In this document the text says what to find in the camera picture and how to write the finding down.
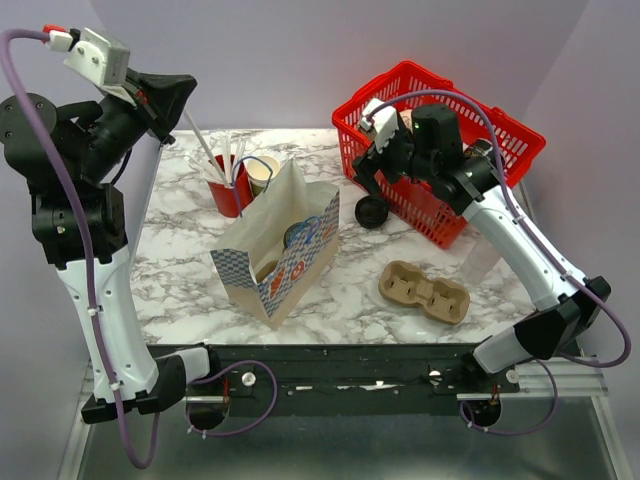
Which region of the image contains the paper takeout bag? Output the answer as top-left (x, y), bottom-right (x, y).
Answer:
top-left (210, 161), bottom-right (340, 330)

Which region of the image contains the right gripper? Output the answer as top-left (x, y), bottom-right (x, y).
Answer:
top-left (350, 119), bottom-right (435, 199)

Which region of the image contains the red ribbed cup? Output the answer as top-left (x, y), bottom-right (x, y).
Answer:
top-left (206, 155), bottom-right (254, 218)

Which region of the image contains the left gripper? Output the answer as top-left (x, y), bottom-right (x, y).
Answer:
top-left (77, 64), bottom-right (196, 182)

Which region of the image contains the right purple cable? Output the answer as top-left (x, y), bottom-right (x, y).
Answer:
top-left (367, 89), bottom-right (632, 437)

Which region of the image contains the stack of black lids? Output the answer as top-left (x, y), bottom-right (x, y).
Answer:
top-left (354, 195), bottom-right (389, 229)

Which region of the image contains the red plastic basket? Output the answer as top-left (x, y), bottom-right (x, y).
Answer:
top-left (332, 61), bottom-right (546, 248)

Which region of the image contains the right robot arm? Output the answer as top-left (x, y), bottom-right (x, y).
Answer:
top-left (353, 99), bottom-right (611, 392)

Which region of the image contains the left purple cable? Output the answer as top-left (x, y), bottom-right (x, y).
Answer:
top-left (0, 28), bottom-right (279, 470)

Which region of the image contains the pink patterned cup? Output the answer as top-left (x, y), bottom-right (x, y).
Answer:
top-left (400, 109), bottom-right (413, 132)

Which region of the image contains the purple cable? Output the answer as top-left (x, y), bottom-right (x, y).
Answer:
top-left (0, 28), bottom-right (279, 470)
top-left (367, 89), bottom-right (632, 437)

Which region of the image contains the black coffee can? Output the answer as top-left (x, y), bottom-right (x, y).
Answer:
top-left (464, 138), bottom-right (494, 159)

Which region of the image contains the clear plastic bottle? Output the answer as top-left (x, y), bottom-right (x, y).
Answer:
top-left (460, 239), bottom-right (501, 285)

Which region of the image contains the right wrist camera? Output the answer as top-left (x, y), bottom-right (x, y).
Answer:
top-left (357, 98), bottom-right (399, 153)

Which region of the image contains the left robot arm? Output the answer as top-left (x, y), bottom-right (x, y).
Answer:
top-left (1, 70), bottom-right (222, 424)

